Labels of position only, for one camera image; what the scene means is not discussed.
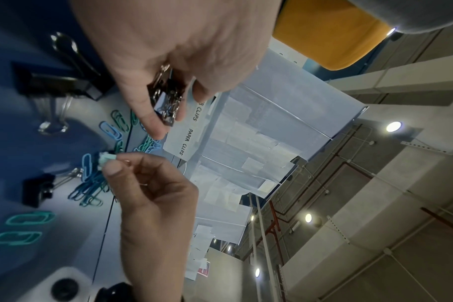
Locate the person's left hand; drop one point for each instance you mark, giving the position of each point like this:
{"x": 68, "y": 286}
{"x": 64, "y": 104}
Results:
{"x": 181, "y": 35}

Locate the black rounded object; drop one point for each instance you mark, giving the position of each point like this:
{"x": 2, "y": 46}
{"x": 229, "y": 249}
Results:
{"x": 116, "y": 293}

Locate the pile of blue paper clips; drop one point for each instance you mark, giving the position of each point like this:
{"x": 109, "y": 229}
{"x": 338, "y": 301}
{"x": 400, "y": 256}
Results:
{"x": 96, "y": 182}

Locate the black round knob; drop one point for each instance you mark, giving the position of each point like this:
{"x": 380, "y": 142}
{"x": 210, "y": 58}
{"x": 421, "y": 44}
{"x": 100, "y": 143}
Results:
{"x": 65, "y": 289}

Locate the yellow chair seat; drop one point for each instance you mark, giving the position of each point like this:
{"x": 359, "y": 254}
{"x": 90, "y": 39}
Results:
{"x": 323, "y": 32}

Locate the round ceiling light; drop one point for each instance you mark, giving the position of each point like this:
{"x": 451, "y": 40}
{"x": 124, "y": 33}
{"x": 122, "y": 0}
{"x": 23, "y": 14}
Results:
{"x": 257, "y": 272}
{"x": 393, "y": 126}
{"x": 308, "y": 217}

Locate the big teal paper clip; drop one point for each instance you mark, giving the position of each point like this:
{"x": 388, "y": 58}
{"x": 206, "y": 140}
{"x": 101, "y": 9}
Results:
{"x": 17, "y": 238}
{"x": 30, "y": 218}

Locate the small mint clip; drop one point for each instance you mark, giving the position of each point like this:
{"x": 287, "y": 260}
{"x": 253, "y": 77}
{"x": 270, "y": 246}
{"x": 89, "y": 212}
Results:
{"x": 107, "y": 157}

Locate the person's right hand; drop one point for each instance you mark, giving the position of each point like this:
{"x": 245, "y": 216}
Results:
{"x": 159, "y": 194}

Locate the white label card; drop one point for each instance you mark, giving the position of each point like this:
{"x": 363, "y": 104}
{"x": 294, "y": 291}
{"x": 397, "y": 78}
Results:
{"x": 191, "y": 129}

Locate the large black binder clip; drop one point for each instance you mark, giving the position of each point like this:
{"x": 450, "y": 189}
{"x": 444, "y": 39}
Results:
{"x": 58, "y": 82}

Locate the person's right forearm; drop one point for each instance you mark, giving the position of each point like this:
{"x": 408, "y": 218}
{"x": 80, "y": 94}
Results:
{"x": 157, "y": 262}

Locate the clear plastic organizer box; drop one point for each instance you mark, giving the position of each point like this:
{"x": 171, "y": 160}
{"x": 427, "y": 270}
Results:
{"x": 271, "y": 126}

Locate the medium black binder clip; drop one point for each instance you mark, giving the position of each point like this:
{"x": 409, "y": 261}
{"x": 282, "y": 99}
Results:
{"x": 38, "y": 190}

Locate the red ceiling pipe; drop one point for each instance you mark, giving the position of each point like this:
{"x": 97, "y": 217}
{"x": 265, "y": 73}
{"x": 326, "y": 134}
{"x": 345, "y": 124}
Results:
{"x": 277, "y": 227}

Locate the grey sleeve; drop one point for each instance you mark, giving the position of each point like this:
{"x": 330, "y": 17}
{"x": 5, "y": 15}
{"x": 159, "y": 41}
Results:
{"x": 417, "y": 14}

